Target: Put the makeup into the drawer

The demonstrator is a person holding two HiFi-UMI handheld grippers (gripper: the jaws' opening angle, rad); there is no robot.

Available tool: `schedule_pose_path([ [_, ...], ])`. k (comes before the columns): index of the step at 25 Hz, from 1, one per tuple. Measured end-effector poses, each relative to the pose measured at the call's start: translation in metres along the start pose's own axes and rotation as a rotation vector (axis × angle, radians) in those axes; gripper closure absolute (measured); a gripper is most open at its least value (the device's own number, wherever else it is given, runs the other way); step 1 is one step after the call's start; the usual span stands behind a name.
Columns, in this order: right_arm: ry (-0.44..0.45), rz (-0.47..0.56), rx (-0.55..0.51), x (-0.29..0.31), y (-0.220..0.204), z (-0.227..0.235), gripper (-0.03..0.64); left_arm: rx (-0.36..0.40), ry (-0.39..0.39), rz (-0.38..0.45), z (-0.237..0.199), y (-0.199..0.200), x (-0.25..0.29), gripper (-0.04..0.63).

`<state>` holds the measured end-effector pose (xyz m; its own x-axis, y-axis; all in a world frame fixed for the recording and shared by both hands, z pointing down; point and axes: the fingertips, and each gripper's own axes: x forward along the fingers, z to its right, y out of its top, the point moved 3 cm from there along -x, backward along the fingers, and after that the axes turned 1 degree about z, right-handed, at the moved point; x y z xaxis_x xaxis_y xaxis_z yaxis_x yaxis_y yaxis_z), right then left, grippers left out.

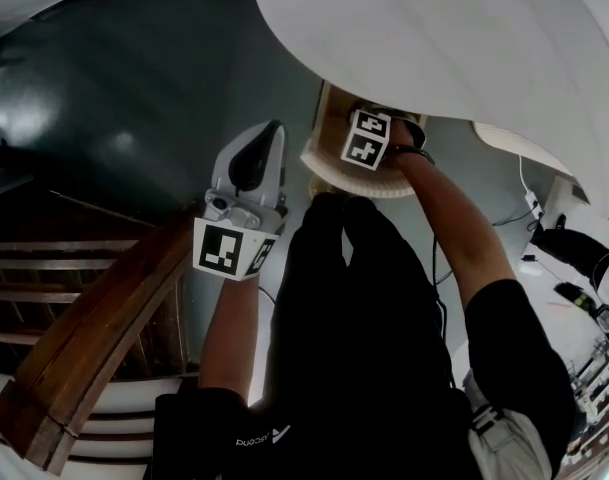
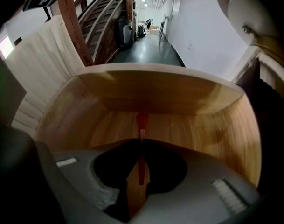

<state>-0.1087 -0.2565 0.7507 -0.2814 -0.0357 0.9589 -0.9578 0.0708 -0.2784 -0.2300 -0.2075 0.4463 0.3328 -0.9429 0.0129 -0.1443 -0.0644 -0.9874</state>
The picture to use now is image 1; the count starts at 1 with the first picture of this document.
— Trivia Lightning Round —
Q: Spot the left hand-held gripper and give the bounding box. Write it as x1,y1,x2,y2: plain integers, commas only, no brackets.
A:
192,119,292,284

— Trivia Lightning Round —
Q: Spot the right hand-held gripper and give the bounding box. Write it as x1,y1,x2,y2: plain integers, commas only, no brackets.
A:
339,107,393,172

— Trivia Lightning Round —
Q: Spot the large white wooden drawer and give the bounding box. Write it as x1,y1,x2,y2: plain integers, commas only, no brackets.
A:
299,80,431,201

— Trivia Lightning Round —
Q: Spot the person's right forearm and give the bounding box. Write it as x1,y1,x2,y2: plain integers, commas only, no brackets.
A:
393,153,518,320

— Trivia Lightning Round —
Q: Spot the person's left forearm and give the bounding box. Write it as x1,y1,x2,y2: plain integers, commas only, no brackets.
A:
197,274,263,395

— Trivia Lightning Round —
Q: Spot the black wristband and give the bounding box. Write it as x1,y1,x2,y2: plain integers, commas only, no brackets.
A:
389,143,436,168

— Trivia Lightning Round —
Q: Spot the person's left beige shoe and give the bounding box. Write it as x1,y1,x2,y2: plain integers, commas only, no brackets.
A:
307,175,346,202

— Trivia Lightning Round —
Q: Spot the white round table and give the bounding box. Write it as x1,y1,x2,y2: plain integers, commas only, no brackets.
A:
251,0,609,225

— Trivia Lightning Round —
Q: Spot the white power strip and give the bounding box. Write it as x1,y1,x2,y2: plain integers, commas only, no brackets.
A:
524,192,545,220

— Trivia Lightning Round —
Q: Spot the person's black clothing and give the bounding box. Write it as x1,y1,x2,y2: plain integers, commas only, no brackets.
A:
153,192,578,480

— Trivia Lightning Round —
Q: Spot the dark wooden chair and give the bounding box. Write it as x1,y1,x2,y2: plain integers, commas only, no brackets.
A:
0,201,206,475

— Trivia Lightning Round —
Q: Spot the light grey bag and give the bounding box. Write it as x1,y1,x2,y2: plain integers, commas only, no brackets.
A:
462,366,556,480

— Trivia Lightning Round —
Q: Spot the cluttered shelf rack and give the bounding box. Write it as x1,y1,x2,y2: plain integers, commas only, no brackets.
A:
562,336,609,475

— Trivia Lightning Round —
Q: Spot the white power cable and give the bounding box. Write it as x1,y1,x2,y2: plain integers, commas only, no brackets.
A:
517,153,534,197

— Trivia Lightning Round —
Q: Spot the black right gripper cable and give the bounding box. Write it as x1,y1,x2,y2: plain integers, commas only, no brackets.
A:
430,231,456,387

